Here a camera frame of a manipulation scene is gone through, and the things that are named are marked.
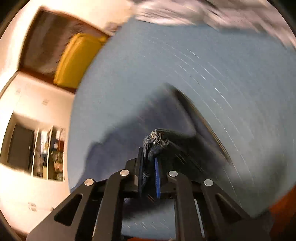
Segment grey star-patterned duvet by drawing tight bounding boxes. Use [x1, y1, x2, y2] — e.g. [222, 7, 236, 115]
[101, 0, 296, 50]

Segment dark blue denim jeans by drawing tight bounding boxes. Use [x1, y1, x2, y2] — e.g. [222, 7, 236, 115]
[81, 85, 231, 197]

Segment yellow padded chair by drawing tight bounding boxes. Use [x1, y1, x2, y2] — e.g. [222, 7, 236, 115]
[54, 33, 108, 89]

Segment white built-in shelf unit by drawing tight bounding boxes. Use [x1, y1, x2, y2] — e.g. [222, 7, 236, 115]
[1, 112, 66, 182]

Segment light blue quilted bedspread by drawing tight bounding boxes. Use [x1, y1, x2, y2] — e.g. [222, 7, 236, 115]
[68, 19, 295, 240]

